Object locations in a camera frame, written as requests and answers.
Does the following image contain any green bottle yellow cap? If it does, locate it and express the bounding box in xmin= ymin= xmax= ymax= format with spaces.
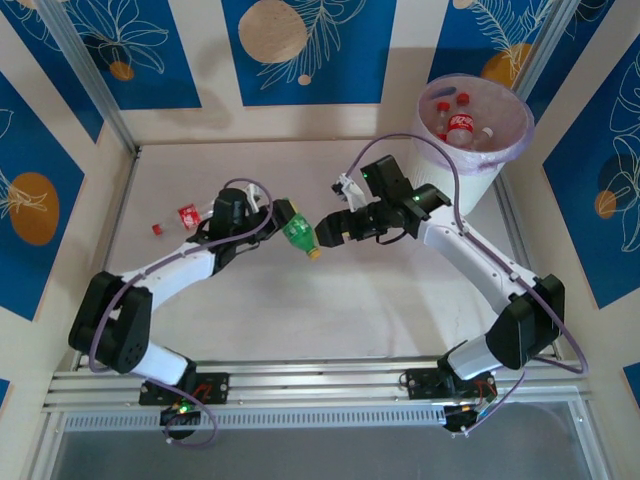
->
xmin=277 ymin=198 xmax=323 ymax=262

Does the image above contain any white plastic bin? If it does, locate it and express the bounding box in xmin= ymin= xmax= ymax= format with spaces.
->
xmin=407 ymin=72 xmax=536 ymax=217

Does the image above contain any purple bin liner bag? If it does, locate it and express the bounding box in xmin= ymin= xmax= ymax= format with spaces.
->
xmin=414 ymin=72 xmax=536 ymax=176

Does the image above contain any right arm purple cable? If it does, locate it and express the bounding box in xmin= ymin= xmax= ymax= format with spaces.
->
xmin=347 ymin=133 xmax=587 ymax=434

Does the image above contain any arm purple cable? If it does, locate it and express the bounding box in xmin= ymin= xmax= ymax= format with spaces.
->
xmin=89 ymin=178 xmax=276 ymax=449
xmin=347 ymin=133 xmax=587 ymax=434

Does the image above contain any aluminium side rail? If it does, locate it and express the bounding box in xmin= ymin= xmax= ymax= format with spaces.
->
xmin=97 ymin=152 xmax=142 ymax=281

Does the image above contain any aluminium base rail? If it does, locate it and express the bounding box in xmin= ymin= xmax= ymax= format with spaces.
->
xmin=42 ymin=355 xmax=594 ymax=416

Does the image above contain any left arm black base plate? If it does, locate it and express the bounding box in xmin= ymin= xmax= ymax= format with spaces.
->
xmin=138 ymin=372 xmax=231 ymax=406

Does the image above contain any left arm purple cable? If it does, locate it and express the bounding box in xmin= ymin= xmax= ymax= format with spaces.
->
xmin=89 ymin=178 xmax=276 ymax=449

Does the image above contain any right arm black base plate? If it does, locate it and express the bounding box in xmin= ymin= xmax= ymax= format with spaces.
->
xmin=405 ymin=367 xmax=496 ymax=401

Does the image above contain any aluminium frame post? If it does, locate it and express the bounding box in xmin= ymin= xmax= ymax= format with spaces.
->
xmin=514 ymin=0 xmax=589 ymax=104
xmin=37 ymin=0 xmax=142 ymax=159

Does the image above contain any slotted grey cable duct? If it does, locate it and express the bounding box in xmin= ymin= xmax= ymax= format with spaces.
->
xmin=62 ymin=403 xmax=449 ymax=432

